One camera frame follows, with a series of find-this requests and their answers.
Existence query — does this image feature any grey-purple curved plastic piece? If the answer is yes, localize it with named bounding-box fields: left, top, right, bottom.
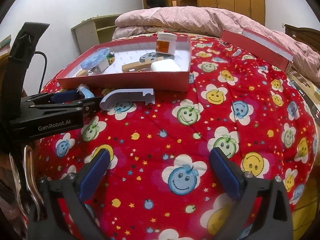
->
left=100, top=88, right=155, bottom=111

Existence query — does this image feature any pink quilted duvet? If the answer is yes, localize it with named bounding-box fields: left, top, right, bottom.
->
left=113, top=6, right=319, bottom=85

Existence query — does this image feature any green-grey bookshelf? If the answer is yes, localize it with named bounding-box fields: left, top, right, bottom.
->
left=71, top=14, right=120, bottom=53

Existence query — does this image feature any white-capped orange jar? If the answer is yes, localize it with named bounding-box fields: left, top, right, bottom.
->
left=156, top=32, right=177, bottom=55

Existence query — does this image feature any round wooden disc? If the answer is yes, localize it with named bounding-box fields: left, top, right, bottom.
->
left=75, top=69, right=89, bottom=77

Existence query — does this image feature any black cable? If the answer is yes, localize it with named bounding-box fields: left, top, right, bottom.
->
left=34, top=51, right=48, bottom=94

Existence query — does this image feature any metal spring clip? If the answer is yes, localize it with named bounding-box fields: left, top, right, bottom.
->
left=9, top=145, right=44, bottom=221

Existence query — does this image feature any clear blue plastic case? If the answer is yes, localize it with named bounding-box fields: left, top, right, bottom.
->
left=80, top=48, right=110, bottom=70

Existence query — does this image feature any red smiley-flower blanket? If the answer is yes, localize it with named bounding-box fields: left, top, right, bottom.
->
left=34, top=36, right=318, bottom=239

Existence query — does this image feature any grey perforated plastic plate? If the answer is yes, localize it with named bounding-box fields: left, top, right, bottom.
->
left=139, top=51, right=164, bottom=63

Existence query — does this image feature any red shallow box tray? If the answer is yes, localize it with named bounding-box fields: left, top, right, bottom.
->
left=56, top=35, right=191, bottom=92

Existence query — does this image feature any white earbuds case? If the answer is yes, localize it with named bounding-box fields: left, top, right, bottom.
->
left=150, top=59, right=183, bottom=72

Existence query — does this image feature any light blue curved tube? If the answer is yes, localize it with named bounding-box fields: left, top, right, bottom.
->
left=77, top=84, right=95, bottom=99

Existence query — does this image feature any red and yellow toy figure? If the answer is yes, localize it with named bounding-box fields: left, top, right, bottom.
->
left=107, top=55, right=115, bottom=65

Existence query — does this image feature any wooden puzzle block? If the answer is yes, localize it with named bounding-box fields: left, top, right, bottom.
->
left=121, top=57, right=164, bottom=73

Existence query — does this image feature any red box lid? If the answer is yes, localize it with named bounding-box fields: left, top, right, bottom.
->
left=221, top=28, right=293, bottom=73

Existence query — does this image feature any dark wooden headboard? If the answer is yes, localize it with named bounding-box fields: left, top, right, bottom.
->
left=284, top=24, right=320, bottom=53

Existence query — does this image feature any white small cube adapter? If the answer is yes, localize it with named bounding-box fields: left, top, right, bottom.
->
left=97, top=59, right=109, bottom=73

